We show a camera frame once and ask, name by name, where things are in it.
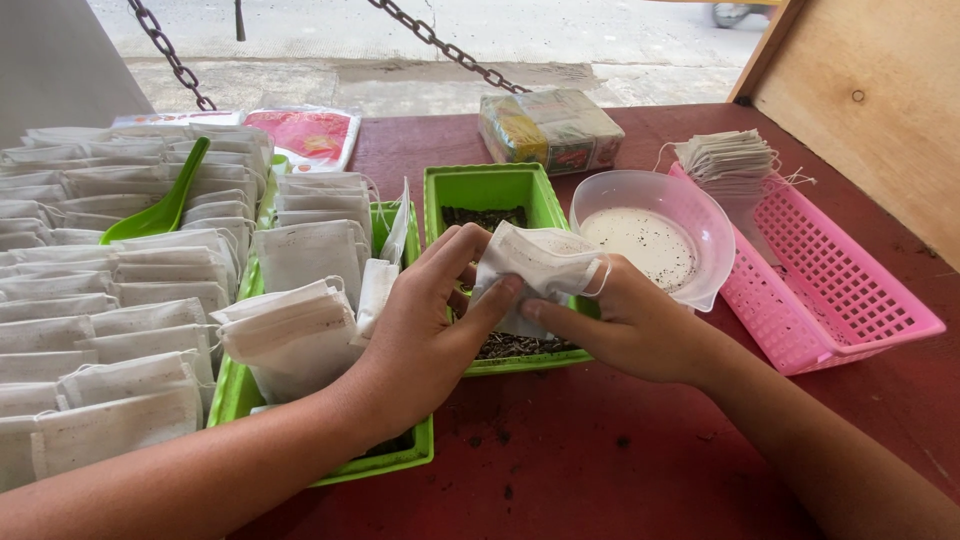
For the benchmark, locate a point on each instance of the red and white plastic packet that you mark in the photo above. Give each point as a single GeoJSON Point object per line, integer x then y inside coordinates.
{"type": "Point", "coordinates": [307, 139]}

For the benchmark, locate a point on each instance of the large green plastic tray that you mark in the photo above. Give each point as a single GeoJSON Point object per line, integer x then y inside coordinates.
{"type": "Point", "coordinates": [232, 390]}

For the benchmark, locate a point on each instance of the clear plastic bowl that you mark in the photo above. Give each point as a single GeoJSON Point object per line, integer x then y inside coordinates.
{"type": "Point", "coordinates": [652, 240]}

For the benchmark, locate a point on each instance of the pink plastic basket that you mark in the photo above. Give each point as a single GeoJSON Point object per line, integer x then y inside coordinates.
{"type": "Point", "coordinates": [825, 285]}

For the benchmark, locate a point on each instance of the plastic-wrapped pack of tea boxes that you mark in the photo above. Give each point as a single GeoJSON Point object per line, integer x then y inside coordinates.
{"type": "Point", "coordinates": [551, 131]}

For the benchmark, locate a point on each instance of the green plastic scoop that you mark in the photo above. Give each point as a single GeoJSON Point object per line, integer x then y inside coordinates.
{"type": "Point", "coordinates": [150, 221]}

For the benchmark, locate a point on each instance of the rows of filled white pouches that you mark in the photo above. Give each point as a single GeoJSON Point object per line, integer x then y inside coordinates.
{"type": "Point", "coordinates": [112, 330]}

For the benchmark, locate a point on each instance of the black metal pole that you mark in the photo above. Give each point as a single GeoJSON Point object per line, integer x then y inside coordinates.
{"type": "Point", "coordinates": [240, 21]}

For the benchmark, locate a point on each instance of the loose dark tea leaves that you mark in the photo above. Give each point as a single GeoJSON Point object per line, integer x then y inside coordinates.
{"type": "Point", "coordinates": [484, 217]}

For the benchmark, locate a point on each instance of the stack of empty white pouches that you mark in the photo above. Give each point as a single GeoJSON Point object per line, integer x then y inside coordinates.
{"type": "Point", "coordinates": [731, 161]}

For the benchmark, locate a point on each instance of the wooden board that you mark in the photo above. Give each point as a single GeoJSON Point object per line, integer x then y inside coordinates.
{"type": "Point", "coordinates": [877, 112]}

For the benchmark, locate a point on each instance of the vehicle wheel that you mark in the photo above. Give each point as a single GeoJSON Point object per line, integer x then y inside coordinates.
{"type": "Point", "coordinates": [731, 13]}

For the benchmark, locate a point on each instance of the person's right hand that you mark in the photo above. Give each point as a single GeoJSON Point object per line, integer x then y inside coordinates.
{"type": "Point", "coordinates": [645, 337]}

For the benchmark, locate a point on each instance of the person's left hand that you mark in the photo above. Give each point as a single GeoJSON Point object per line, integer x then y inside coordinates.
{"type": "Point", "coordinates": [416, 337]}

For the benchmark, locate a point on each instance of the small green plastic tray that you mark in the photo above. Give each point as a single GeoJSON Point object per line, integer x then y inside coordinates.
{"type": "Point", "coordinates": [491, 184]}

